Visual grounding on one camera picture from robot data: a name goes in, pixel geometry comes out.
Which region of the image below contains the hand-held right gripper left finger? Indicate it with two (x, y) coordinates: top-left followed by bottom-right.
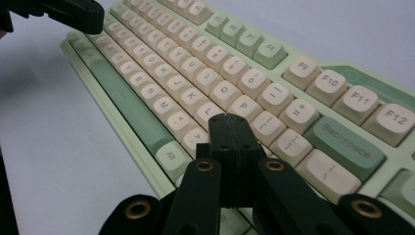
(196, 113), (236, 209)

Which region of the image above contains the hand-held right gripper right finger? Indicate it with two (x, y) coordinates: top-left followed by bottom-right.
(232, 114), (267, 209)

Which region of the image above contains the green and cream mechanical keyboard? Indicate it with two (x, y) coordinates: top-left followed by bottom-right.
(60, 0), (415, 235)

